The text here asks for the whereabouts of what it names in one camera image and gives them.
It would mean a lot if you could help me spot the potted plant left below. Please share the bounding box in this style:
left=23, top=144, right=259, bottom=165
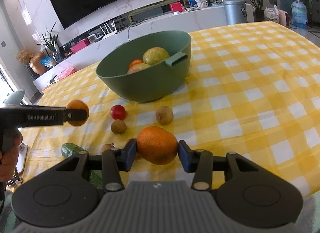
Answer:
left=37, top=22, right=63, bottom=64

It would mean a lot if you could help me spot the brown kiwi small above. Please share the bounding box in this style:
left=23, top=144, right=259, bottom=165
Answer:
left=111, top=119, right=127, bottom=134

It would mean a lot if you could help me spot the green cushioned chair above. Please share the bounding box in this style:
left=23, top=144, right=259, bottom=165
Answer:
left=3, top=89, right=25, bottom=104

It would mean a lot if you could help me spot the red box on cabinet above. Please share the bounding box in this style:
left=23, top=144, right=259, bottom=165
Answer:
left=170, top=2, right=184, bottom=13

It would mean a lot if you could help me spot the copper round vase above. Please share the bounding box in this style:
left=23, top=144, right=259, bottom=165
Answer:
left=29, top=52, right=48, bottom=75

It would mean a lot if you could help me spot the white plastic bag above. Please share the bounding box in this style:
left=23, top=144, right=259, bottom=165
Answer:
left=264, top=5, right=279, bottom=23

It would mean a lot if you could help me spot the white wifi router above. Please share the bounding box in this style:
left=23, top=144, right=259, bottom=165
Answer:
left=99, top=22, right=118, bottom=39

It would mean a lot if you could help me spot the person left hand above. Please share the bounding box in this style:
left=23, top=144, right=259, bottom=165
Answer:
left=0, top=132, right=23, bottom=182

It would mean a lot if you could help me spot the white marble TV cabinet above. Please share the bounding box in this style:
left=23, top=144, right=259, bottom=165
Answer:
left=32, top=4, right=254, bottom=95

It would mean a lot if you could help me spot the green perforated colander bowl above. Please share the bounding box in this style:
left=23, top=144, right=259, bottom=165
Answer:
left=96, top=30, right=191, bottom=103

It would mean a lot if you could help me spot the yellow-green pear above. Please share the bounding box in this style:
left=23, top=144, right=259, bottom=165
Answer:
left=127, top=63, right=150, bottom=74
left=143, top=47, right=170, bottom=65

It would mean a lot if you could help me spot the pink appliance on floor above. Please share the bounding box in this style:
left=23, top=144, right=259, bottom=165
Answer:
left=278, top=10, right=290, bottom=27

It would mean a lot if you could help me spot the red tomato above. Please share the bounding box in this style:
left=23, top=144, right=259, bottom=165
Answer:
left=110, top=104, right=126, bottom=120

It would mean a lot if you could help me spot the orange tangerine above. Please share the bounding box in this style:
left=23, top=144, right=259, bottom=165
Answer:
left=129, top=59, right=143, bottom=69
left=66, top=100, right=89, bottom=126

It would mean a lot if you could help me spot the magenta box on cabinet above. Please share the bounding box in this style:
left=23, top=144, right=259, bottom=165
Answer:
left=71, top=38, right=90, bottom=53

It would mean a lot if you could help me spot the yellow white checkered tablecloth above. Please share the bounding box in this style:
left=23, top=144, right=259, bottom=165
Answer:
left=22, top=22, right=319, bottom=196

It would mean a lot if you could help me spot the large orange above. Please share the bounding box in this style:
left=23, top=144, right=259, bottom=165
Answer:
left=137, top=126, right=178, bottom=165

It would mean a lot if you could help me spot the blue-grey trash bin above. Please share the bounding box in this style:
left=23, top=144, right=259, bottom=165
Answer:
left=223, top=0, right=247, bottom=25

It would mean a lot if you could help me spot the pink storage box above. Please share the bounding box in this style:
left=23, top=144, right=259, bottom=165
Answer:
left=54, top=64, right=75, bottom=82

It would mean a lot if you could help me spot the blue water bottle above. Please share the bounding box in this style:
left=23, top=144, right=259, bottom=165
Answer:
left=291, top=0, right=308, bottom=29

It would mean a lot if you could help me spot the black cable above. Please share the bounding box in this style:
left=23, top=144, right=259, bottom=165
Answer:
left=126, top=20, right=146, bottom=42

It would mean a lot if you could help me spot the green cucumber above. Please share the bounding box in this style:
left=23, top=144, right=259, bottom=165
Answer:
left=61, top=142, right=104, bottom=190

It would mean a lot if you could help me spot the brown kiwi large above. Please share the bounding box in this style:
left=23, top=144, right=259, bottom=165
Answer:
left=156, top=106, right=174, bottom=126

